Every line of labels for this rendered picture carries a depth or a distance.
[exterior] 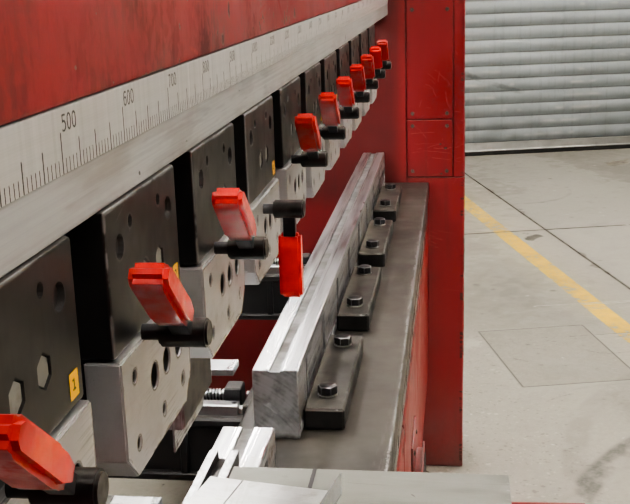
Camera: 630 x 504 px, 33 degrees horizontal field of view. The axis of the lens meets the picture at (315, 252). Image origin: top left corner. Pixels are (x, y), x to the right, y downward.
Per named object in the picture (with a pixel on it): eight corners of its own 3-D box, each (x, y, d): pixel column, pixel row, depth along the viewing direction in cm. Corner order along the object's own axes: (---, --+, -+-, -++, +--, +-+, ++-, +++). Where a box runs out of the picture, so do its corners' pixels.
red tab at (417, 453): (422, 484, 196) (422, 448, 194) (411, 483, 196) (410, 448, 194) (424, 448, 210) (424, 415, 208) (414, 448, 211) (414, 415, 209)
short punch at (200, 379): (186, 452, 89) (179, 344, 86) (163, 452, 89) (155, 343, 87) (213, 405, 98) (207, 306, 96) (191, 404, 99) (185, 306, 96)
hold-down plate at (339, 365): (344, 430, 141) (344, 409, 141) (304, 429, 142) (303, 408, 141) (363, 352, 170) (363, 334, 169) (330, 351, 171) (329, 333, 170)
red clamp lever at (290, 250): (306, 299, 105) (302, 201, 102) (264, 299, 105) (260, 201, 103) (308, 294, 106) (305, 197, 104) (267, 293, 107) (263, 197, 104)
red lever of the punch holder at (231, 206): (248, 182, 76) (269, 242, 84) (191, 182, 76) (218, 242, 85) (246, 205, 75) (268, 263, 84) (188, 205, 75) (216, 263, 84)
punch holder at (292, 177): (288, 238, 119) (283, 89, 115) (213, 238, 121) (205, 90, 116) (307, 209, 134) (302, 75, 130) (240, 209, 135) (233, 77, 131)
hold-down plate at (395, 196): (395, 222, 256) (395, 210, 256) (373, 222, 257) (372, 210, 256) (402, 196, 285) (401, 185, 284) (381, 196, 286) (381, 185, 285)
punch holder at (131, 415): (130, 491, 62) (108, 212, 58) (-10, 486, 63) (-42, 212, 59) (192, 392, 76) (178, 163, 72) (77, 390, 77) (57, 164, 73)
